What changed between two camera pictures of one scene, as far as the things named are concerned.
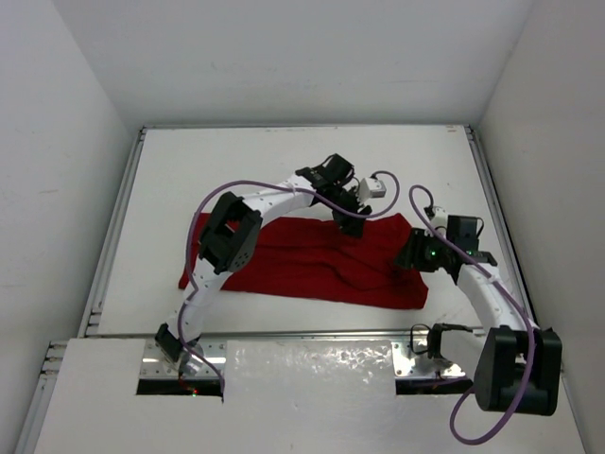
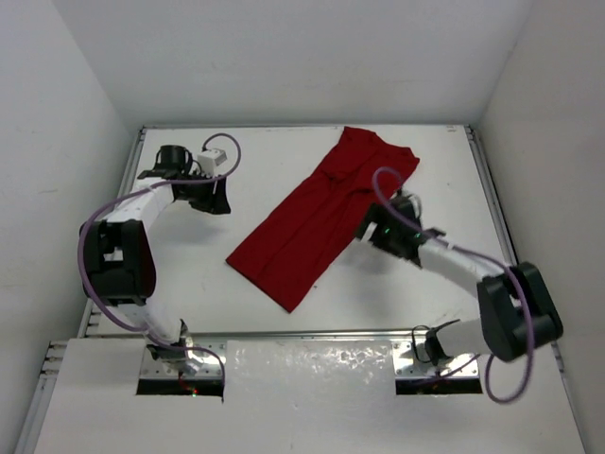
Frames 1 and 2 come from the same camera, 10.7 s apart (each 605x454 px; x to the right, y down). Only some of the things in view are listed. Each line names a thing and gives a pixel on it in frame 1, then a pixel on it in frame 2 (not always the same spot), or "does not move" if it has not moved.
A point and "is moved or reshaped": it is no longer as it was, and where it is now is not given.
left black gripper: [350, 216] to [208, 200]
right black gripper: [411, 257] to [377, 216]
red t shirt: [303, 258] is moved or reshaped
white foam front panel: [277, 397] does not move
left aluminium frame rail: [92, 320] does not move
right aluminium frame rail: [511, 263] does not move
